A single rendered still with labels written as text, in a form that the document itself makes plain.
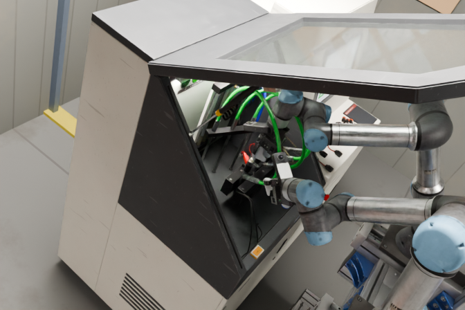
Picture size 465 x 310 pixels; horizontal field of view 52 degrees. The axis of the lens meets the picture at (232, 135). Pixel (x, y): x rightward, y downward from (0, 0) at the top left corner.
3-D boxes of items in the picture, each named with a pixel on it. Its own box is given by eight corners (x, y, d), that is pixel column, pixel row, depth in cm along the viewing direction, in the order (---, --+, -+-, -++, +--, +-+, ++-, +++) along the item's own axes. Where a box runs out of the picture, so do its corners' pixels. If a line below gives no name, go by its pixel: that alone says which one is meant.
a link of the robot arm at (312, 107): (324, 137, 165) (295, 127, 163) (322, 117, 174) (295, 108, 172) (334, 120, 160) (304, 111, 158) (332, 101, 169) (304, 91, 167)
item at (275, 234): (233, 293, 177) (247, 271, 166) (224, 286, 178) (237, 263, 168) (307, 209, 221) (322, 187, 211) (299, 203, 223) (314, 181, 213)
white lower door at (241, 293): (185, 370, 219) (231, 298, 176) (182, 367, 219) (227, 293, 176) (259, 283, 266) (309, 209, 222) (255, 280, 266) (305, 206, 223)
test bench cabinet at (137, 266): (175, 383, 223) (226, 301, 173) (91, 299, 239) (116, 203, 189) (254, 288, 274) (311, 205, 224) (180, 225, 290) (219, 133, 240)
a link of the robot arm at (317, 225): (345, 232, 142) (335, 197, 141) (324, 248, 134) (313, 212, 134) (324, 232, 148) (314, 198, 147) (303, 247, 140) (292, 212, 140)
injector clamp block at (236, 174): (232, 215, 199) (244, 192, 189) (214, 201, 201) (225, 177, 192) (273, 178, 223) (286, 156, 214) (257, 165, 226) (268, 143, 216)
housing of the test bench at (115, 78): (92, 299, 240) (153, 59, 145) (55, 262, 247) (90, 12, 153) (243, 173, 341) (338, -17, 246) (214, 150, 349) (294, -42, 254)
